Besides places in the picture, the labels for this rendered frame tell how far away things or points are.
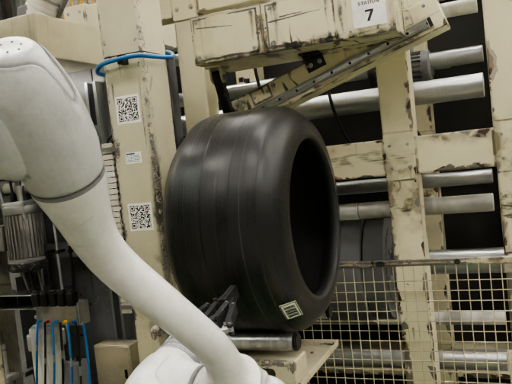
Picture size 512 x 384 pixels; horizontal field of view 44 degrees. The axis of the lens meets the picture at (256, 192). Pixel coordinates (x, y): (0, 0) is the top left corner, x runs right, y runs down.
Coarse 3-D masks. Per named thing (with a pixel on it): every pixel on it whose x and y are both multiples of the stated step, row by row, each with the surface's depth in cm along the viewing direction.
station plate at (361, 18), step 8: (352, 0) 168; (360, 0) 167; (368, 0) 167; (376, 0) 166; (384, 0) 165; (352, 8) 168; (360, 8) 168; (368, 8) 167; (376, 8) 166; (384, 8) 165; (360, 16) 168; (368, 16) 167; (376, 16) 166; (384, 16) 165; (360, 24) 168; (368, 24) 167
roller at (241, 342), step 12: (228, 336) 154; (240, 336) 153; (252, 336) 152; (264, 336) 151; (276, 336) 149; (288, 336) 148; (300, 336) 151; (240, 348) 153; (252, 348) 152; (264, 348) 151; (276, 348) 149; (288, 348) 148
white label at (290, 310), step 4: (284, 304) 141; (288, 304) 141; (292, 304) 141; (296, 304) 142; (280, 308) 142; (284, 308) 142; (288, 308) 142; (292, 308) 142; (296, 308) 143; (284, 312) 143; (288, 312) 143; (292, 312) 144; (296, 312) 144; (300, 312) 144; (288, 316) 144; (292, 316) 145; (296, 316) 145
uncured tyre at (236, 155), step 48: (192, 144) 149; (240, 144) 143; (288, 144) 146; (192, 192) 142; (240, 192) 137; (288, 192) 141; (336, 192) 179; (192, 240) 141; (240, 240) 136; (288, 240) 140; (336, 240) 176; (192, 288) 145; (240, 288) 140; (288, 288) 141
